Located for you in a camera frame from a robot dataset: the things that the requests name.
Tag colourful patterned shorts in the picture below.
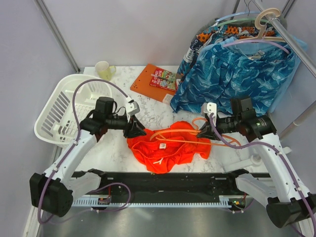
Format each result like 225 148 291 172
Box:
177 21 277 79

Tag beige plastic hanger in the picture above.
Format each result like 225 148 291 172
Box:
238 7 284 42

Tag orange plastic hanger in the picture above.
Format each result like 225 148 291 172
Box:
150 118 244 149

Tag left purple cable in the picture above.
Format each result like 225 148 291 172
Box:
37 79 131 225

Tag purple plastic hanger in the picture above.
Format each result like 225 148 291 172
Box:
222 39 290 54

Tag white plastic laundry basket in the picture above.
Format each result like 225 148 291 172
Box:
34 74 112 148

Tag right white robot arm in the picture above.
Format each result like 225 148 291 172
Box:
197 97 316 228

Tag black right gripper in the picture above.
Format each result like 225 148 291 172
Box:
197 114 241 141

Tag orange mesh shorts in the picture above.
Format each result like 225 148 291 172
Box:
127 121 211 174

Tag green plastic hanger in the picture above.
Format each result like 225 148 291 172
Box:
212 18 255 27

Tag metal clothes rail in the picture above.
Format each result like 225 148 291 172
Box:
266 13 316 78

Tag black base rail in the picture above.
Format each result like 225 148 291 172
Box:
70 171 272 204

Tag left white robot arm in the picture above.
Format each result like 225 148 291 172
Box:
30 97 146 218

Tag light blue garment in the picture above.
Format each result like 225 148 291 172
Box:
269 34 309 114

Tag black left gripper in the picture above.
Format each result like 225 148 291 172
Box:
106 114 147 139

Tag white cable duct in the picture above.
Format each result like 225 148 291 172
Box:
72 195 246 208

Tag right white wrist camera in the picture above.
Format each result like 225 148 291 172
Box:
201 102 217 125

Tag blue patterned shorts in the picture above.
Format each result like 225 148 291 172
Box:
170 42 300 115

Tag orange book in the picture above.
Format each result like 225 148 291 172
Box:
130 64 182 104

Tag pale yellow mug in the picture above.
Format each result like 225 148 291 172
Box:
95 61 117 81

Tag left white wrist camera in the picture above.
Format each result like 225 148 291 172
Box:
125 100 140 121

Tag light blue plastic hanger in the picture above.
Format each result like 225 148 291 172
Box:
215 11 260 23

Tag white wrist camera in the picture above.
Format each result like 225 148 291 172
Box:
201 102 217 125
125 100 140 121

